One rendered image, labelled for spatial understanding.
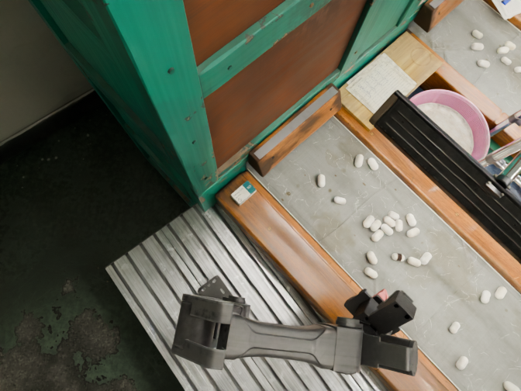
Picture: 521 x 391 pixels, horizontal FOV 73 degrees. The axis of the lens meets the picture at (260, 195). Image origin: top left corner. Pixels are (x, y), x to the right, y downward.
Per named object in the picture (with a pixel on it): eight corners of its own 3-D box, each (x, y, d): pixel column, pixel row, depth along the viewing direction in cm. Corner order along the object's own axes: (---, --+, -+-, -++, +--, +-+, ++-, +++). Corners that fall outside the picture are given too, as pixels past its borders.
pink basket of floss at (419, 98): (472, 188, 106) (494, 179, 97) (385, 180, 105) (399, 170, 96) (466, 109, 113) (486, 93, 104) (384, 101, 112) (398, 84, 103)
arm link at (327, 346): (371, 324, 58) (191, 297, 49) (367, 382, 56) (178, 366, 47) (332, 315, 70) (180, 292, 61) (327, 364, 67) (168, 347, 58)
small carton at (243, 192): (239, 205, 92) (239, 204, 90) (230, 196, 92) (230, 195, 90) (256, 191, 93) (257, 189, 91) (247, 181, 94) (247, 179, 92)
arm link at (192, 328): (253, 305, 86) (212, 307, 55) (248, 333, 84) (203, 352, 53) (229, 300, 87) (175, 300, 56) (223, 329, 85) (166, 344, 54)
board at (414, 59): (369, 132, 99) (370, 130, 98) (331, 96, 101) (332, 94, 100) (441, 65, 106) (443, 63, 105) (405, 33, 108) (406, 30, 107)
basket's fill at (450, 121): (433, 192, 104) (443, 186, 99) (378, 140, 108) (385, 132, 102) (478, 145, 109) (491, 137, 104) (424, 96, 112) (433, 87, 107)
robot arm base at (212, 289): (215, 272, 89) (192, 290, 87) (263, 340, 85) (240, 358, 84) (217, 274, 96) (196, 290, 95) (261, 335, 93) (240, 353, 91)
